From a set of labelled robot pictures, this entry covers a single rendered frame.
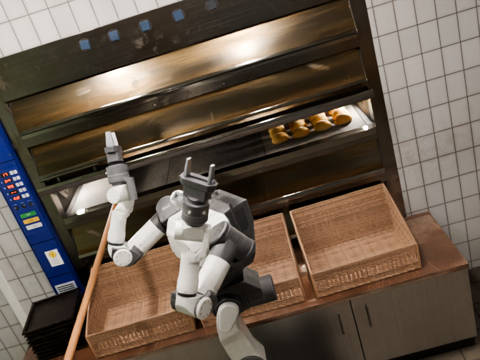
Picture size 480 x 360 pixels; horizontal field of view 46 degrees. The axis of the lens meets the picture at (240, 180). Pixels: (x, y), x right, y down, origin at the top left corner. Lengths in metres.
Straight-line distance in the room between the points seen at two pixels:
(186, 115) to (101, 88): 0.45
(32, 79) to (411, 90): 1.94
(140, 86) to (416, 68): 1.42
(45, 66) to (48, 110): 0.22
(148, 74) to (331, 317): 1.54
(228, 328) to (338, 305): 0.72
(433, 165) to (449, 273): 0.65
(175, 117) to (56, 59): 0.65
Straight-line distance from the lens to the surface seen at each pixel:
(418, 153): 3.26
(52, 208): 3.30
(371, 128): 3.13
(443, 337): 3.26
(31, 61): 3.02
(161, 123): 3.00
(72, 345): 2.23
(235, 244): 2.04
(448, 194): 3.44
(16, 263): 3.54
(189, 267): 1.89
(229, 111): 2.96
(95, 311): 3.29
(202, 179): 1.80
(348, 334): 3.08
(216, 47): 2.90
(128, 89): 2.95
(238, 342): 2.54
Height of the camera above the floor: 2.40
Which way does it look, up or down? 25 degrees down
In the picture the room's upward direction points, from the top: 18 degrees counter-clockwise
